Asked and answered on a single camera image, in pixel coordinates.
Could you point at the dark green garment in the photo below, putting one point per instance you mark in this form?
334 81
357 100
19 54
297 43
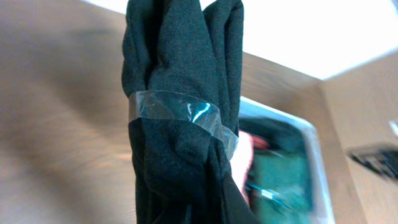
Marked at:
280 188

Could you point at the pink printed t-shirt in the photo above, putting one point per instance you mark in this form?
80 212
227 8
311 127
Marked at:
242 159

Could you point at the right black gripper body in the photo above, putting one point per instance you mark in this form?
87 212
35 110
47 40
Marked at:
380 159

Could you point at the dark navy garment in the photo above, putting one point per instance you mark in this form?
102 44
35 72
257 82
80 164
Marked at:
272 135

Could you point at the black garment with tape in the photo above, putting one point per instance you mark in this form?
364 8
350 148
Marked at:
187 60

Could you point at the clear plastic storage bin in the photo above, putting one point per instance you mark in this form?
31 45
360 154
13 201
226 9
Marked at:
322 210

